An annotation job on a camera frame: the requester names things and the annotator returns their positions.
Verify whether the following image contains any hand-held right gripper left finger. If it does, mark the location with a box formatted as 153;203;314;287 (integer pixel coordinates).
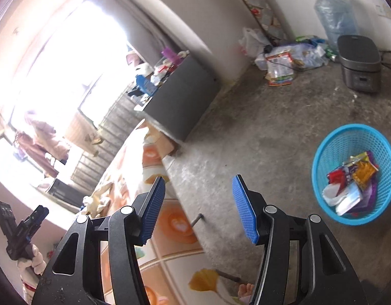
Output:
32;175;167;305

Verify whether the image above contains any person's left hand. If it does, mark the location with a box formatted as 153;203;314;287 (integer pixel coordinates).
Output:
18;244;47;275

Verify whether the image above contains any large blue water jug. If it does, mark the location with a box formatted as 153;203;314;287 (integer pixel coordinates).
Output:
314;0;359;51

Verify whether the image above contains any purple snack bag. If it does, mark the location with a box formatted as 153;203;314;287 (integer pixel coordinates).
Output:
335;151;379;216

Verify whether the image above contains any pile of colourful small items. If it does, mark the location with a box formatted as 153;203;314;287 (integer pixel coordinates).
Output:
127;51;190;96

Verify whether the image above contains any pink hanging garment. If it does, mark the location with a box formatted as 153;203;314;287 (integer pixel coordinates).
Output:
16;133;59;178

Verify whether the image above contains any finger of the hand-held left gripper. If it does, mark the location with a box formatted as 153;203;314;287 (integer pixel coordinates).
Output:
27;206;49;229

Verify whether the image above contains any blue detergent bottle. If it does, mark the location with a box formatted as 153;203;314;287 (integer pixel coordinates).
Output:
135;74;158;94

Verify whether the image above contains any pile of food packets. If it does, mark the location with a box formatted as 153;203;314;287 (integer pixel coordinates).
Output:
255;35;339;87

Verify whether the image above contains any dark grey rice cooker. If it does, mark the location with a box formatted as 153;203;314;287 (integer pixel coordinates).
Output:
337;35;382;93

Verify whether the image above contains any person's left forearm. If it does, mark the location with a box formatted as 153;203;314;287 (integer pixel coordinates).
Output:
22;273;40;296

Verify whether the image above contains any long patterned box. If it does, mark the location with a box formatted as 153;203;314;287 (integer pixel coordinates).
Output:
224;0;285;39

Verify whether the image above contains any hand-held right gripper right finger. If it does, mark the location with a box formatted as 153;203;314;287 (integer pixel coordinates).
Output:
232;174;372;305

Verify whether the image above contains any orange snack packet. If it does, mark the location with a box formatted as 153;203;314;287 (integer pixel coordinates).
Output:
351;160;378;185

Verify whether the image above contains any grey cabinet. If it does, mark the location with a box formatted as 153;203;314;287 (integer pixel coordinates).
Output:
133;52;220;142

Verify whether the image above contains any blue plastic basket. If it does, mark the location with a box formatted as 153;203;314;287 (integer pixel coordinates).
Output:
311;125;391;226

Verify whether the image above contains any dark wooden board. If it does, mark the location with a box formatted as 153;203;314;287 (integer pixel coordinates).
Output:
49;178;85;210

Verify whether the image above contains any purple cup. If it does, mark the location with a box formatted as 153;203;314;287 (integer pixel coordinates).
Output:
161;47;177;67

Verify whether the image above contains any red and white snack bag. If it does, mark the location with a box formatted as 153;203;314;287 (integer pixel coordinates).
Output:
322;168;363;205

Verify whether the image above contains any white plastic bag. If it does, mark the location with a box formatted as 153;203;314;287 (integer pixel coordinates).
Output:
239;27;270;57

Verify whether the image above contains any cream plastic bag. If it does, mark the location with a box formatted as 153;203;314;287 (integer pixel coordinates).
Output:
83;182;115;215

